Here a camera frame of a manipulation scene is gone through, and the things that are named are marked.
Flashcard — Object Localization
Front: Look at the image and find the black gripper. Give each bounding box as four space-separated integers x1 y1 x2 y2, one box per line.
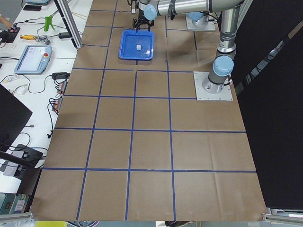
132 9 154 32

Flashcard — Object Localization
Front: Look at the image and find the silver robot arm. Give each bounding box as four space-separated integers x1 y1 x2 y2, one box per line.
127 0 212 28
128 0 243 94

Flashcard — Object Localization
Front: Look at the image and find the blue plastic tray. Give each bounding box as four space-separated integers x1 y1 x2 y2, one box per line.
118 29 154 61

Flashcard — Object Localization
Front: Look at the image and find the black power adapter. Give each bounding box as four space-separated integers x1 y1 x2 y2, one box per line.
58 32 71 39

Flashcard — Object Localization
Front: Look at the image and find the green clamp tool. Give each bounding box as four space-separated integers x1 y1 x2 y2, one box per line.
44 15 55 32

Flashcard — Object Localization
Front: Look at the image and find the teach pendant tablet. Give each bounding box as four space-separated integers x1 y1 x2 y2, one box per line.
14 45 53 75

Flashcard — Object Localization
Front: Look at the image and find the white computer mouse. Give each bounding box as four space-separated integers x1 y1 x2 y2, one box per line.
16 86 27 95

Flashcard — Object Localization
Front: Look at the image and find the black monitor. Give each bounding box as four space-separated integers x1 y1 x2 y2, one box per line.
0 86 43 168

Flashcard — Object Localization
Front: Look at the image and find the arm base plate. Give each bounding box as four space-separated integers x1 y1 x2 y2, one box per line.
193 71 233 101
186 12 216 32

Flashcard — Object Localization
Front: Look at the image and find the aluminium frame post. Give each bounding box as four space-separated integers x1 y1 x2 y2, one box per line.
54 0 83 49

